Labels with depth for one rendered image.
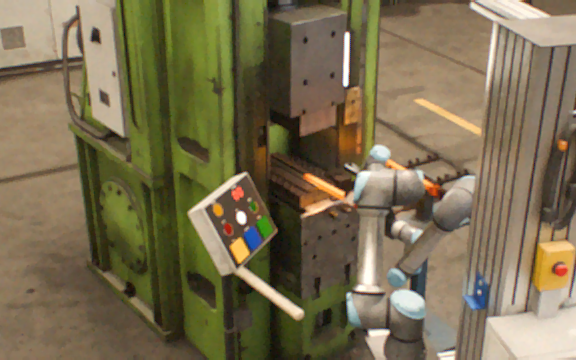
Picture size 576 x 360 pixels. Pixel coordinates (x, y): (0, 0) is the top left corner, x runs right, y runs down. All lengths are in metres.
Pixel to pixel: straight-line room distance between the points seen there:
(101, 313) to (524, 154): 2.93
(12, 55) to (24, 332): 4.40
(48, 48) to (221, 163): 5.30
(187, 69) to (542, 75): 1.84
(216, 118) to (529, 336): 1.59
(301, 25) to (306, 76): 0.22
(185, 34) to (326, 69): 0.63
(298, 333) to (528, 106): 2.07
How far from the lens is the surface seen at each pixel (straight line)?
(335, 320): 3.98
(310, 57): 3.22
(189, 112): 3.53
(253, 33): 3.19
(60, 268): 4.93
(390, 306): 2.67
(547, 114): 2.08
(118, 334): 4.30
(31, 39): 8.36
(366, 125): 3.79
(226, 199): 3.01
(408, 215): 3.85
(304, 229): 3.45
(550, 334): 2.32
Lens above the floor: 2.58
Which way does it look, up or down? 27 degrees down
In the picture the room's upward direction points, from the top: straight up
